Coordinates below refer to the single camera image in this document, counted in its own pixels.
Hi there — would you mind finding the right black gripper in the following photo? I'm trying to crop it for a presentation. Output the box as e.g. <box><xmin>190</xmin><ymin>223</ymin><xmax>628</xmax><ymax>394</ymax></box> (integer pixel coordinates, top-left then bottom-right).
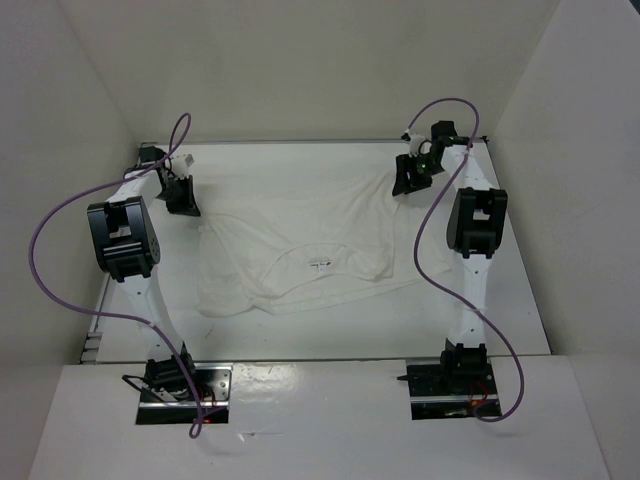
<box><xmin>391</xmin><ymin>152</ymin><xmax>443</xmax><ymax>196</ymax></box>

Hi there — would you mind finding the white tank top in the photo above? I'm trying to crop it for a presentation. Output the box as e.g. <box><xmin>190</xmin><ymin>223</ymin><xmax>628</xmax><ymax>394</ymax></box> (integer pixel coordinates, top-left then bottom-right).
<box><xmin>197</xmin><ymin>172</ymin><xmax>426</xmax><ymax>317</ymax></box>

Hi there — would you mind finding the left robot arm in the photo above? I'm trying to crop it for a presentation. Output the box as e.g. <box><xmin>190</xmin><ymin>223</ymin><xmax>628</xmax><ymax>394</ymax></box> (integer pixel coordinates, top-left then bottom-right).
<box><xmin>87</xmin><ymin>146</ymin><xmax>200</xmax><ymax>400</ymax></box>

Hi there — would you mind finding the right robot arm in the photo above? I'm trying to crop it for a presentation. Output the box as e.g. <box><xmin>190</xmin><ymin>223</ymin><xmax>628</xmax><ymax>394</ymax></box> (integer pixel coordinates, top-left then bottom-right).
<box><xmin>392</xmin><ymin>121</ymin><xmax>508</xmax><ymax>395</ymax></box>

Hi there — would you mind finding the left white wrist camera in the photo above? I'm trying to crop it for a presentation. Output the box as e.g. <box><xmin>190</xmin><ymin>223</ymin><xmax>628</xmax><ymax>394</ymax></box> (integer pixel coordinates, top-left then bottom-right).
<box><xmin>165</xmin><ymin>154</ymin><xmax>194</xmax><ymax>180</ymax></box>

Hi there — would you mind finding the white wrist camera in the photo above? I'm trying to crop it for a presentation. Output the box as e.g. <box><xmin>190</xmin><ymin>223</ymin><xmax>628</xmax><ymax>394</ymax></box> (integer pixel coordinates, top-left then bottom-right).
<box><xmin>165</xmin><ymin>154</ymin><xmax>194</xmax><ymax>180</ymax></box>
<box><xmin>401</xmin><ymin>129</ymin><xmax>430</xmax><ymax>157</ymax></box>

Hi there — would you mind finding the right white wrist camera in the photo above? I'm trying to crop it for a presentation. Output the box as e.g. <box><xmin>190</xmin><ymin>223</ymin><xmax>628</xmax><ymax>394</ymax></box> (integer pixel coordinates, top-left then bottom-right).
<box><xmin>401</xmin><ymin>129</ymin><xmax>430</xmax><ymax>157</ymax></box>

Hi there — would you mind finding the aluminium table edge rail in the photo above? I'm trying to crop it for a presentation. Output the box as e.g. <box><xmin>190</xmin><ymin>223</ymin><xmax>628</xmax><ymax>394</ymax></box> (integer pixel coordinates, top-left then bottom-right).
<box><xmin>79</xmin><ymin>142</ymin><xmax>156</xmax><ymax>364</ymax></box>

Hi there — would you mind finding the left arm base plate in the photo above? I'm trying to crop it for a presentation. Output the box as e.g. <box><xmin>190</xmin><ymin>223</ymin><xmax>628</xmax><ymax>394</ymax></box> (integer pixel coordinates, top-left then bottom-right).
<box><xmin>132</xmin><ymin>363</ymin><xmax>233</xmax><ymax>426</ymax></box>

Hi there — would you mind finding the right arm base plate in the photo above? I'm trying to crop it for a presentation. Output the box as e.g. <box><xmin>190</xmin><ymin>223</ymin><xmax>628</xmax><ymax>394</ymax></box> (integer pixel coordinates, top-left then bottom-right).
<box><xmin>397</xmin><ymin>361</ymin><xmax>502</xmax><ymax>420</ymax></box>

